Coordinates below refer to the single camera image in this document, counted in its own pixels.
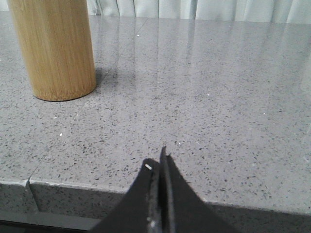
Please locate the white curtain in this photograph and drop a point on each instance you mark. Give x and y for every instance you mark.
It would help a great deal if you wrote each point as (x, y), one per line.
(276, 11)

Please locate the bamboo cylinder holder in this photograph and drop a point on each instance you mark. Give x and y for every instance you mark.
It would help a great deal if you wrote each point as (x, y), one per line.
(56, 46)

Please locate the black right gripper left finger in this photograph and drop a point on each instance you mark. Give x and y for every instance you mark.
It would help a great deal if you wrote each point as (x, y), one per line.
(138, 211)

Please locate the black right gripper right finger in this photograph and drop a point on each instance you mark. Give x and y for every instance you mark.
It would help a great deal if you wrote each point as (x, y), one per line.
(182, 210)

